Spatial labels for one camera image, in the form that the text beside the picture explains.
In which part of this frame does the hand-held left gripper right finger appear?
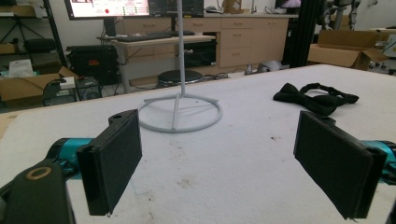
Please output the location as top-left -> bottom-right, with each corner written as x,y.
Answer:
292,109 -> 396,220

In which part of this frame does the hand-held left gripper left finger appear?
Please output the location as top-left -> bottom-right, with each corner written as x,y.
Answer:
46,108 -> 143,217

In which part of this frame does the black bow tie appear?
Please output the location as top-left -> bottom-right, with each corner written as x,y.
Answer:
273,82 -> 360,117

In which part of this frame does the white wire stand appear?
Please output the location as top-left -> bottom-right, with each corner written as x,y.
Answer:
136,0 -> 224,134

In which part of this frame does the black electronic device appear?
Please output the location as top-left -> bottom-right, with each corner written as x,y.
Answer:
42,76 -> 103,106

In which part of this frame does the black hard case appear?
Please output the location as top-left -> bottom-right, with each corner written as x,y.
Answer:
66,45 -> 120,86

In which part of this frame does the round black stool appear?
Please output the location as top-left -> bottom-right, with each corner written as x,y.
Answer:
157,69 -> 204,88

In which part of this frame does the open cardboard box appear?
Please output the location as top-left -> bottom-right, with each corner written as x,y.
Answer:
0,65 -> 78,102

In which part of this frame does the large cardboard box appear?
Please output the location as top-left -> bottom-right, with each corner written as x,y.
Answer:
307,29 -> 396,71

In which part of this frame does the light wooden desk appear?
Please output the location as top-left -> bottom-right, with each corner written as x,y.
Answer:
98,35 -> 217,94

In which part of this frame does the white tissue pack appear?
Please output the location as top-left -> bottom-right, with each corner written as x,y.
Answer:
8,59 -> 35,78

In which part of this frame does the black keyboard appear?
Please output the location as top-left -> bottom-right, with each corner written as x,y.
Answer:
115,30 -> 196,43

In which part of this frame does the black curtain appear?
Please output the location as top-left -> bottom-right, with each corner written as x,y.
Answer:
281,0 -> 326,68

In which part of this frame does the black metal stand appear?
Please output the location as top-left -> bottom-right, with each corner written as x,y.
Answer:
0,0 -> 68,68

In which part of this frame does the computer monitor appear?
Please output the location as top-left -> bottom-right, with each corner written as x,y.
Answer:
64,0 -> 205,21

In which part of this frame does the wooden drawer cabinet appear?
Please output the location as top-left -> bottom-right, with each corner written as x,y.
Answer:
122,13 -> 299,69

